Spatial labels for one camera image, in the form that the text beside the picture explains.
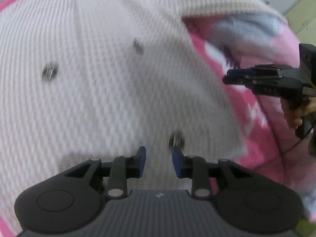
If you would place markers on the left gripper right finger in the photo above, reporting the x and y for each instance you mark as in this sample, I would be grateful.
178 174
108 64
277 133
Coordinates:
196 169

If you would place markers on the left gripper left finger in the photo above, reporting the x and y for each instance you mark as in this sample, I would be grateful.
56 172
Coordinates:
120 170

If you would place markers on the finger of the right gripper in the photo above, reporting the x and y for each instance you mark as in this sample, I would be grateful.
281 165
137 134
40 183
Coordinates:
247 72
237 80

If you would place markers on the cream knit cardigan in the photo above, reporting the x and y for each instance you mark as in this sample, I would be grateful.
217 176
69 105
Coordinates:
86 78

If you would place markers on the person's right hand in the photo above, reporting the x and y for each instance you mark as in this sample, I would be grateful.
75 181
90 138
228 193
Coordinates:
294 116

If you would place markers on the pink and grey quilt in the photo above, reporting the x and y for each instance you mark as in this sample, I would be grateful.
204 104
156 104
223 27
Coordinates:
242 41

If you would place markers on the pink floral bed sheet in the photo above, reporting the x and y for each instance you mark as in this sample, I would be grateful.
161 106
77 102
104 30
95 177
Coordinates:
86 78

